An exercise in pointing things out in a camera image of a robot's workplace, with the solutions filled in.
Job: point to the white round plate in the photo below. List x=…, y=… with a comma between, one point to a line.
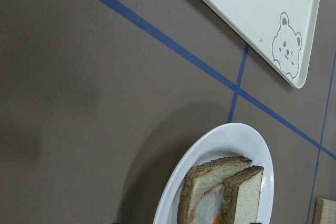
x=228, y=140

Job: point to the brown bread slice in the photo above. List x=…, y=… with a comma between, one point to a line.
x=241, y=196

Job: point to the bread slice under egg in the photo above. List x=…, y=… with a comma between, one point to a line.
x=201, y=178

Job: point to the fried egg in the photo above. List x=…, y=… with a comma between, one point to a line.
x=208, y=208

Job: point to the cream bear serving tray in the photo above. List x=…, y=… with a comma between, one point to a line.
x=281, y=31

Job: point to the wooden cutting board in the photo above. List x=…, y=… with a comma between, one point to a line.
x=324, y=211

